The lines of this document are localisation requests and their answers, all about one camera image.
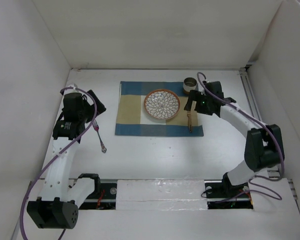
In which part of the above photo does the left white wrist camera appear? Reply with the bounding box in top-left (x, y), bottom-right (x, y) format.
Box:
top-left (65, 84), bottom-right (79, 94)

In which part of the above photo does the aluminium rail right side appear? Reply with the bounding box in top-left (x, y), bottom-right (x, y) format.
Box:
top-left (238, 64), bottom-right (298, 201)

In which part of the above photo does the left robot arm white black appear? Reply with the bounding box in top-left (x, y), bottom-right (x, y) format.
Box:
top-left (27, 86), bottom-right (106, 229)

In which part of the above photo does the metal cup with brown base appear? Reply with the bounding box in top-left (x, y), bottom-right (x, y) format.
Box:
top-left (183, 77), bottom-right (198, 95)

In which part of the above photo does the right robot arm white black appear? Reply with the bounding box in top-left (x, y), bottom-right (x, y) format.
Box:
top-left (184, 81), bottom-right (284, 197)

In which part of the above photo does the orange floral patterned plate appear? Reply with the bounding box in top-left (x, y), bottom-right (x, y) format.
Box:
top-left (144, 89), bottom-right (180, 120)

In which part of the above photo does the white foam block front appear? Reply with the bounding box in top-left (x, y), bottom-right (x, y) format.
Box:
top-left (116, 179), bottom-right (207, 211)

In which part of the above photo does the purple cable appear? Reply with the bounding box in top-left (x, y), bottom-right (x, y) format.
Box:
top-left (196, 71), bottom-right (285, 205)
top-left (19, 84), bottom-right (98, 240)

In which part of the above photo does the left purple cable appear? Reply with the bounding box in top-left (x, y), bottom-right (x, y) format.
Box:
top-left (19, 84), bottom-right (98, 240)

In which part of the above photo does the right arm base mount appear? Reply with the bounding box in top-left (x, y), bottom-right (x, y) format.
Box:
top-left (201, 181), bottom-right (253, 210)

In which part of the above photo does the silver fork with pink neck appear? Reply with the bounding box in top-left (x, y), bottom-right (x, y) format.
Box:
top-left (93, 120), bottom-right (107, 154)

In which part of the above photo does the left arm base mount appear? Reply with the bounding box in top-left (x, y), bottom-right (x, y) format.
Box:
top-left (79, 180), bottom-right (117, 210)

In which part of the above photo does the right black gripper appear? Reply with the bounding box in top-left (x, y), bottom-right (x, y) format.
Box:
top-left (184, 90), bottom-right (212, 116)

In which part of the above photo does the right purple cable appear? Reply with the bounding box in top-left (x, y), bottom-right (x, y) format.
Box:
top-left (196, 71), bottom-right (285, 205)

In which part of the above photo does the blue beige white cloth napkin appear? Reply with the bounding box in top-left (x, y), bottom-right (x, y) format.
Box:
top-left (115, 81), bottom-right (204, 137)

